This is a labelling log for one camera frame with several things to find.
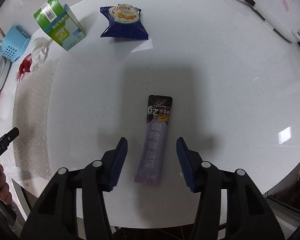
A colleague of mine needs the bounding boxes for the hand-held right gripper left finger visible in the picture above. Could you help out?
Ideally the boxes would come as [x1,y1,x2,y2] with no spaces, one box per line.
[20,137,128,240]

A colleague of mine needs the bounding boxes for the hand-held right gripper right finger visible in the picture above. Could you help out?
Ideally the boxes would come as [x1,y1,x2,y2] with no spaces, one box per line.
[176,137,285,240]

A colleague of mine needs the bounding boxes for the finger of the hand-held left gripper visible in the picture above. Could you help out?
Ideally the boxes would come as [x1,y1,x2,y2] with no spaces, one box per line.
[0,127,20,149]

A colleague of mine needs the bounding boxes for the purple snack stick packet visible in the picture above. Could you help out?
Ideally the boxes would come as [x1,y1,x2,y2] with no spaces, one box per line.
[134,94,174,187]

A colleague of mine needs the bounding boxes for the white tissue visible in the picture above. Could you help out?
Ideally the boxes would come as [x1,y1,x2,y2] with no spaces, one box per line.
[30,37,50,72]

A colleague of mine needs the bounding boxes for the green and white box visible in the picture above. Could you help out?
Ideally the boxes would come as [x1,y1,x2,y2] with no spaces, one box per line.
[33,0,87,52]

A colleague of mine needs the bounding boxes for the dark blue snack packet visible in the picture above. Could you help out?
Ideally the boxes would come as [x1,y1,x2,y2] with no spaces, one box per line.
[99,3,150,40]

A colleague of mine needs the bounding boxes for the person's left hand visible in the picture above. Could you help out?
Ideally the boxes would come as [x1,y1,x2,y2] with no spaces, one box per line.
[0,163,13,205]

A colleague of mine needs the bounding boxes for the clear bubble wrap sheet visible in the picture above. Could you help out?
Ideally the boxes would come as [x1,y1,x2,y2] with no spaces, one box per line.
[12,59,59,180]

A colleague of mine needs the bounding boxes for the stack of white plates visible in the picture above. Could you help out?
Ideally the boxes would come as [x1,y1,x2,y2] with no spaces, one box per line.
[0,55,12,93]

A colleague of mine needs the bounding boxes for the red plastic wrapper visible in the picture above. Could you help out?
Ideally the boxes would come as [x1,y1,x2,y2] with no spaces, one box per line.
[15,53,33,83]

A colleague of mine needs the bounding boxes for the light blue utensil holder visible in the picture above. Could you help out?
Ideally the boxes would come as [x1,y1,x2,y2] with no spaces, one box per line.
[0,25,31,63]

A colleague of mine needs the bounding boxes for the white floral rice cooker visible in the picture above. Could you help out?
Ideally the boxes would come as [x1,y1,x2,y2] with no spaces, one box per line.
[245,0,300,43]

